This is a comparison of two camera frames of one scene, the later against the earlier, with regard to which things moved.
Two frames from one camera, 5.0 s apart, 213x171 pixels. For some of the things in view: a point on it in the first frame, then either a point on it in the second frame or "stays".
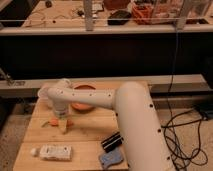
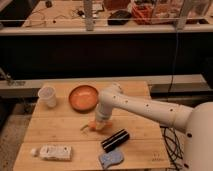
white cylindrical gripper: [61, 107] to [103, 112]
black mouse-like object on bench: [118, 17] stays
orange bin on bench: [143, 13] stays
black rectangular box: [112, 142] stays
